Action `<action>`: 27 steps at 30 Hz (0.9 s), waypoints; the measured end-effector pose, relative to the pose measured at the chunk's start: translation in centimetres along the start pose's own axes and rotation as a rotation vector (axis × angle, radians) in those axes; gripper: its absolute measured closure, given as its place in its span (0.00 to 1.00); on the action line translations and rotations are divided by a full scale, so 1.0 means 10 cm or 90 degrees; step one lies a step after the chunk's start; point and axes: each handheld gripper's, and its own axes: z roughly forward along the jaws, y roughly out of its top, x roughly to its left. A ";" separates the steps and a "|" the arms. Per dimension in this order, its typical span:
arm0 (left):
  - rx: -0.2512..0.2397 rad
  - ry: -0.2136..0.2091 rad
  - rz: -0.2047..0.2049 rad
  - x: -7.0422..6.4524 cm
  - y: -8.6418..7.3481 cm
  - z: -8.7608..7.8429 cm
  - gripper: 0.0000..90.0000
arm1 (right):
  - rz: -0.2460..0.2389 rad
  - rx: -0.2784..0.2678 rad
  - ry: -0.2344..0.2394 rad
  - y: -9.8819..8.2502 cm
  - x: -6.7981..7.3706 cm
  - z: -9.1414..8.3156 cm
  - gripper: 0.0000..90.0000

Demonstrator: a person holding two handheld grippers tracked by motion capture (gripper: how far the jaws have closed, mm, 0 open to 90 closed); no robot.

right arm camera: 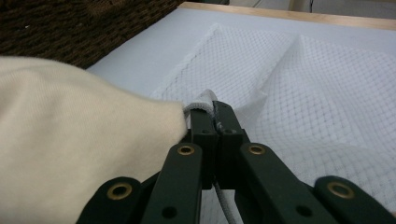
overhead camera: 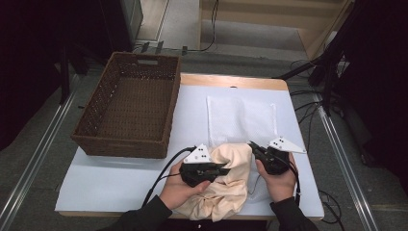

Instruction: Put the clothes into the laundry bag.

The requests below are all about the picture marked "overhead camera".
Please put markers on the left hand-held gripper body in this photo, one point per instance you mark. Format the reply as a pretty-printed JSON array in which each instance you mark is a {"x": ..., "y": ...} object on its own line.
[{"x": 195, "y": 173}]

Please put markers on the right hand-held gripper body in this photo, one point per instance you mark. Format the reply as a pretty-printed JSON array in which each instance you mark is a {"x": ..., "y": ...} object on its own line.
[{"x": 275, "y": 162}]

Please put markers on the cream cloth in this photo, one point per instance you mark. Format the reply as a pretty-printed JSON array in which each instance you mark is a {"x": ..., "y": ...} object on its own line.
[{"x": 224, "y": 192}]

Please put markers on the white mesh laundry bag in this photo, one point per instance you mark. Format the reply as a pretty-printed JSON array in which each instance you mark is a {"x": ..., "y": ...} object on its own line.
[{"x": 237, "y": 118}]

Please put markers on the brown woven basket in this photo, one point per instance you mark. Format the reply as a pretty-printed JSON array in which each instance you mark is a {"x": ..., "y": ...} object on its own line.
[{"x": 134, "y": 106}]

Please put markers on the person's right hand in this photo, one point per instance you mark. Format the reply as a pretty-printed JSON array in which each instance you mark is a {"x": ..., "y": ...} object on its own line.
[{"x": 279, "y": 186}]

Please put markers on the person's left hand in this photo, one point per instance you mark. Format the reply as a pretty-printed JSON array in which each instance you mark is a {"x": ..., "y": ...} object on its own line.
[{"x": 176, "y": 192}]

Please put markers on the wooden table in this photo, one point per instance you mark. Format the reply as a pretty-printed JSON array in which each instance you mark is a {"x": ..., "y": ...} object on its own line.
[{"x": 231, "y": 82}]

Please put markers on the white table mat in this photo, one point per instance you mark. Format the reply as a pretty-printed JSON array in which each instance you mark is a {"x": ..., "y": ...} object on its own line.
[{"x": 112, "y": 186}]

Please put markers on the black tripod stand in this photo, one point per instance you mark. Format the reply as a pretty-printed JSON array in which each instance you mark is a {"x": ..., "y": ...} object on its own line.
[{"x": 330, "y": 64}]

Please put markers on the wooden platform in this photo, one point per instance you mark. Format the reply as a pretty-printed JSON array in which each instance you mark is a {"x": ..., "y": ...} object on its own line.
[{"x": 256, "y": 19}]

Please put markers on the dark curtain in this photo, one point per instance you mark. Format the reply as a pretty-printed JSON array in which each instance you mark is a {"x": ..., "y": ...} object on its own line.
[
  {"x": 381, "y": 80},
  {"x": 29, "y": 64}
]

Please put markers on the dark cabinet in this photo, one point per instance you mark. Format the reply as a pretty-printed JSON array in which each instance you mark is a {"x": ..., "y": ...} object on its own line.
[{"x": 132, "y": 19}]

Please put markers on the metal floor rail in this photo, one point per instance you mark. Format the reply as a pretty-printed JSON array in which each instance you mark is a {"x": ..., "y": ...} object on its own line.
[
  {"x": 41, "y": 134},
  {"x": 343, "y": 160}
]

